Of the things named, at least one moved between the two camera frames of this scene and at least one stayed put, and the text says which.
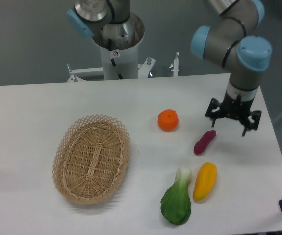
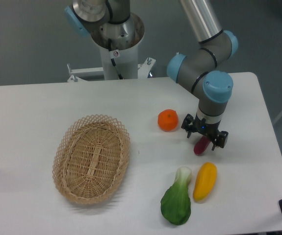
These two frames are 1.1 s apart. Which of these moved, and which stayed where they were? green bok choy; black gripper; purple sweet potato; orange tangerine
Moved: black gripper
Stayed: orange tangerine; purple sweet potato; green bok choy
